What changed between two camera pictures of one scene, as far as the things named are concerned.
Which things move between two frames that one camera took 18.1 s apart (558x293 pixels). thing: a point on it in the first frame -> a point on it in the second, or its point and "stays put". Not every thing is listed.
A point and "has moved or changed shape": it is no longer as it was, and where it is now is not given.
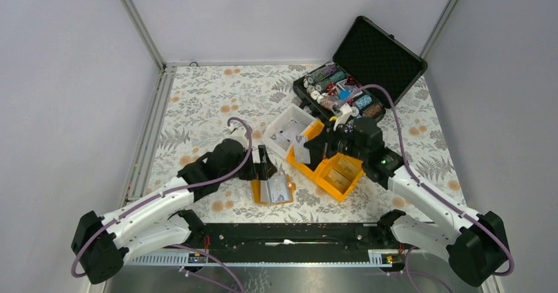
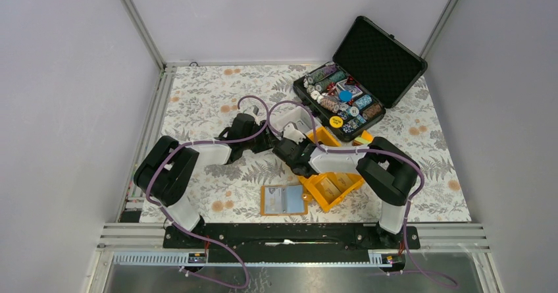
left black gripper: x=260 y=170 -> x=268 y=138
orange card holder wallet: x=278 y=189 has moved or changed shape
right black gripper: x=320 y=146 -> x=307 y=141
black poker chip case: x=372 y=70 stays put
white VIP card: x=279 y=188 -> x=273 y=200
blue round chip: x=345 y=95 stays put
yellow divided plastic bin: x=337 y=176 has moved or changed shape
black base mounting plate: x=291 y=242 stays put
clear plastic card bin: x=282 y=129 stays put
